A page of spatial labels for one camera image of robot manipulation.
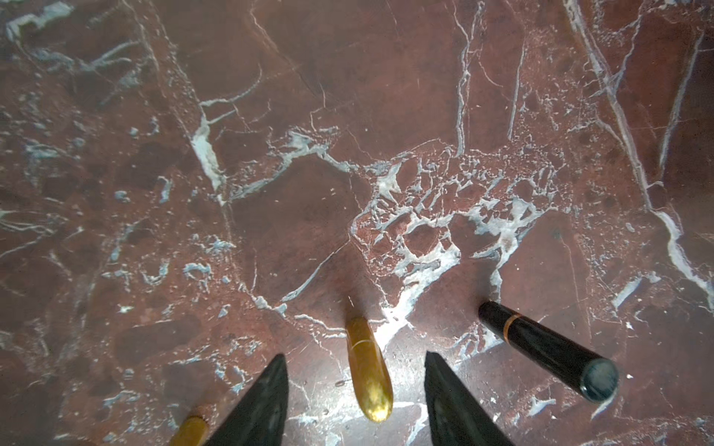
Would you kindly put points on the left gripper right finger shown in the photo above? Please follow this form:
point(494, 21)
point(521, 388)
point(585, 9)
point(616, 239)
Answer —
point(455, 417)

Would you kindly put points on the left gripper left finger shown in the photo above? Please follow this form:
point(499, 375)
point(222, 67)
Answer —
point(259, 417)

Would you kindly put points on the black lipstick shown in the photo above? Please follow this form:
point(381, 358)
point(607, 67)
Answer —
point(589, 374)

